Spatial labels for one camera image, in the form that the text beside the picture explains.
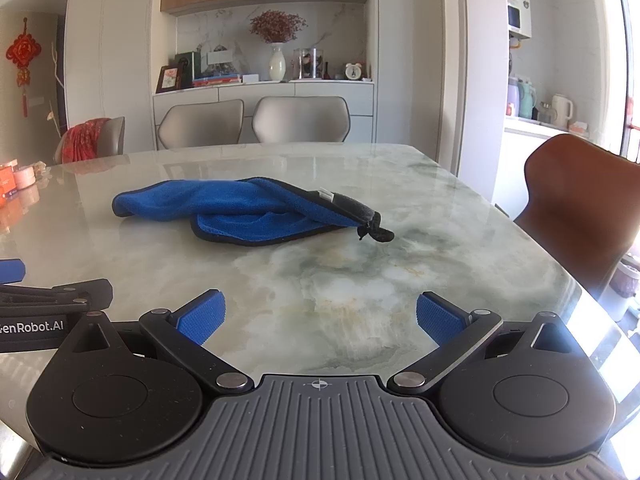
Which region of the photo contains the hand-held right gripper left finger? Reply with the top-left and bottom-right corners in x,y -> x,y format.
60,289 -> 253,394

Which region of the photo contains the blue and grey towel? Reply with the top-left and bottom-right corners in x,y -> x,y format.
111,176 -> 395,247

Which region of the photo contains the green thermos jug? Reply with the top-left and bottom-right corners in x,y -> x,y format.
517,80 -> 537,120

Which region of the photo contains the grey upholstered chair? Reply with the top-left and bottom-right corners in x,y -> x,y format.
54,116 -> 126,163
156,99 -> 246,150
251,96 -> 351,144

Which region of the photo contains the grey trash bin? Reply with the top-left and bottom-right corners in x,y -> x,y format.
607,262 -> 640,323

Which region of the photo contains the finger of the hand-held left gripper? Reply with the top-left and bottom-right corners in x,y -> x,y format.
0,279 -> 114,312
0,259 -> 26,285

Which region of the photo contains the dried flower bunch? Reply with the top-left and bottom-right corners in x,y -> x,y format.
250,9 -> 307,45

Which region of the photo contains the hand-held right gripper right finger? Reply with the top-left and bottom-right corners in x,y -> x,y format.
387,291 -> 576,394

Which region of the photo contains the dark window frame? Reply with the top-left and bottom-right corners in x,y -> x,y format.
617,0 -> 640,166

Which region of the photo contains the clear display case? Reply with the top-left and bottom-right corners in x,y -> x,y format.
293,47 -> 326,81

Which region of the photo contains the red knot wall ornament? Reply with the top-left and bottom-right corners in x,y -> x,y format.
6,17 -> 42,118

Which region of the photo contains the grey rock ornament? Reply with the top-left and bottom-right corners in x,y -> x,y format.
205,50 -> 238,78

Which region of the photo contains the dark picture frame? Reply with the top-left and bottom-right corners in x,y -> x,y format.
155,65 -> 182,94

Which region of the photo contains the orange box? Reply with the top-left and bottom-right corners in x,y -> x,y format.
0,159 -> 21,208

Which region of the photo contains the white kettle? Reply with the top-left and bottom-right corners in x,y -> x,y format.
550,93 -> 574,128

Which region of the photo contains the white counter cabinet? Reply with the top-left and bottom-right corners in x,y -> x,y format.
492,115 -> 591,216

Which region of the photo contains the brown leather chair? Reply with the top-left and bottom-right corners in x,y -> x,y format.
514,133 -> 640,306

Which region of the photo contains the white vase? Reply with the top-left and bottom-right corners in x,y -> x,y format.
269,43 -> 287,82

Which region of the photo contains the dark green box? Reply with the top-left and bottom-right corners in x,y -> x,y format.
175,51 -> 202,88

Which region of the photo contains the red patterned cloth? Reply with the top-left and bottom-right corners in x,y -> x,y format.
62,119 -> 113,163

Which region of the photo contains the stack of books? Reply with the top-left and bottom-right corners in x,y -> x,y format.
192,74 -> 241,88

